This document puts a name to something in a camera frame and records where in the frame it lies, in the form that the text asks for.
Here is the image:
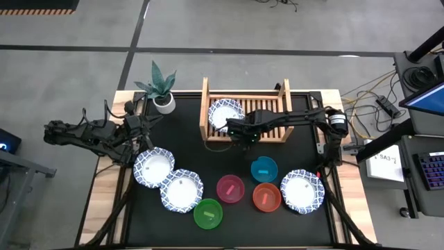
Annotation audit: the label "computer monitor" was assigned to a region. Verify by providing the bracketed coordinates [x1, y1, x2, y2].
[398, 81, 444, 117]

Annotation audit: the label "black floor cable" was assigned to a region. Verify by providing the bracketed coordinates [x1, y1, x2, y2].
[341, 72, 405, 135]

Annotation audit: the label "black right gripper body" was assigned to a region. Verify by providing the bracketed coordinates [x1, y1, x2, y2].
[227, 109, 275, 143]

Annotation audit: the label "white paper sign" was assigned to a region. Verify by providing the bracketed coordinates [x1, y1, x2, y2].
[366, 152, 405, 183]

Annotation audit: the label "teal plastic bowl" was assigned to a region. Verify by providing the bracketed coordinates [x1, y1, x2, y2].
[250, 156, 279, 183]

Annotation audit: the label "green plastic bowl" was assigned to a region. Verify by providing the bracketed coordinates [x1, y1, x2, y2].
[193, 198, 224, 231]

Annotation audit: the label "black diagonal beam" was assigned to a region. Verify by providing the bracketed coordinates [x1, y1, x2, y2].
[356, 118, 416, 163]

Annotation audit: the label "wooden slatted dish shelf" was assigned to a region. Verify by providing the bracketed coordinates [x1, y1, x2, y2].
[199, 76, 295, 144]

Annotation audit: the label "backlit black keyboard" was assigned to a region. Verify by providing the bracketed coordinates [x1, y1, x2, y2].
[414, 151, 444, 191]

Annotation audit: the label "grey metal side table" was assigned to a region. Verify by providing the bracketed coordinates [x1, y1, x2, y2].
[0, 149, 57, 250]

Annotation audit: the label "orange plastic bowl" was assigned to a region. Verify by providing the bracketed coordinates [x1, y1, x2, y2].
[252, 183, 282, 213]

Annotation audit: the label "black round pole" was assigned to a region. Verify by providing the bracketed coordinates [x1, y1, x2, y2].
[408, 26, 444, 63]

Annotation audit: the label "grey equipment cart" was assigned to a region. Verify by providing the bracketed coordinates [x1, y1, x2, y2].
[393, 51, 444, 218]

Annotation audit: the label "coiled black cable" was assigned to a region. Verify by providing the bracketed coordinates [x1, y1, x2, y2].
[404, 65, 436, 90]

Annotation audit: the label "tangled black cables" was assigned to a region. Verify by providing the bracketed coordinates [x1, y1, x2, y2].
[255, 0, 299, 13]

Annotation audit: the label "black power strip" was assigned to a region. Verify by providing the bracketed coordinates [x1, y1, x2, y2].
[375, 96, 402, 118]

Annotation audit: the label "blue patterned paper bowl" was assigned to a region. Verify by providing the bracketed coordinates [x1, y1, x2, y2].
[280, 169, 326, 215]
[159, 168, 205, 214]
[133, 147, 176, 190]
[207, 98, 246, 133]

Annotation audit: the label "black mat with hazard stripes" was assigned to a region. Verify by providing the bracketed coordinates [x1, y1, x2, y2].
[0, 0, 80, 15]

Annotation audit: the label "black device with blue light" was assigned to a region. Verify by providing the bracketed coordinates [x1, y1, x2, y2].
[0, 128, 22, 156]

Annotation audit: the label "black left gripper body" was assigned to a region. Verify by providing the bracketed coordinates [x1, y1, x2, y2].
[123, 110, 153, 143]

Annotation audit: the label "black table mat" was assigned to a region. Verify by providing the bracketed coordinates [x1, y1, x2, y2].
[125, 92, 334, 247]

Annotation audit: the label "pink plastic bowl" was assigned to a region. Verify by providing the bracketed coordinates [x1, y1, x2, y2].
[216, 174, 246, 204]

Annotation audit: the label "snake plant in white pot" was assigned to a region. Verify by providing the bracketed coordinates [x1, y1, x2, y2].
[133, 60, 178, 115]

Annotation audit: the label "yellow floor cable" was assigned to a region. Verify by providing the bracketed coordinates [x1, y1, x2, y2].
[341, 70, 397, 140]

